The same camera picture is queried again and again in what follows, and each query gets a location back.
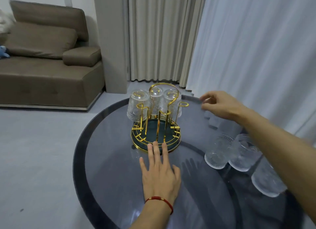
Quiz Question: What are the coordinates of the person's left hand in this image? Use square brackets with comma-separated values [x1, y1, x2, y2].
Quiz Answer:
[139, 140, 182, 205]

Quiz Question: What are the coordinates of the person's right hand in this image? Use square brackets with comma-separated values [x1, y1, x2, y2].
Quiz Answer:
[199, 90, 250, 126]

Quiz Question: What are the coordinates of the gold wire cup rack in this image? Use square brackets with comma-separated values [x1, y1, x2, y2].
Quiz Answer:
[130, 83, 190, 155]

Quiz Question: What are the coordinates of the clear ribbed glass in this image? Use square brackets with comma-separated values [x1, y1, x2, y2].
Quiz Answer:
[148, 86, 164, 116]
[204, 132, 235, 170]
[162, 89, 183, 119]
[251, 157, 288, 198]
[228, 134, 263, 172]
[126, 89, 151, 122]

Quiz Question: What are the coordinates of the person's right forearm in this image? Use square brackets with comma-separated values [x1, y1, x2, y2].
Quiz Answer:
[241, 108, 316, 224]

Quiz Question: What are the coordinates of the round dark glass table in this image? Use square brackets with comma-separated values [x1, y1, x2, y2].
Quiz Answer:
[72, 94, 305, 229]

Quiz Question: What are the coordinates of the white sheer curtain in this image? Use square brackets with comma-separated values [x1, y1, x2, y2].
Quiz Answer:
[185, 0, 316, 229]

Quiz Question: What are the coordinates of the beige curtain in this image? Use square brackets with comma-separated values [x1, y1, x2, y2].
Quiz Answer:
[127, 0, 208, 89]

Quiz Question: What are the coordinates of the brown sofa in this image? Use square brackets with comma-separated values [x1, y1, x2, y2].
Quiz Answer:
[0, 0, 106, 111]

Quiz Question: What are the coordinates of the brown sofa cushion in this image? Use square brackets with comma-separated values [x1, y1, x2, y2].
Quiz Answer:
[4, 21, 78, 60]

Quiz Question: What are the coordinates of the blue plush toy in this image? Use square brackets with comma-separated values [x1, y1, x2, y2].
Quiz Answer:
[0, 45, 11, 59]

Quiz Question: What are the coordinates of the white plush rabbit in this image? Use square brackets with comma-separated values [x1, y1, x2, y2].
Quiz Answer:
[0, 9, 15, 34]

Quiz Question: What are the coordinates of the red string bracelet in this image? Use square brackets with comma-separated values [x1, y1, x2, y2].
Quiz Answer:
[145, 196, 174, 215]

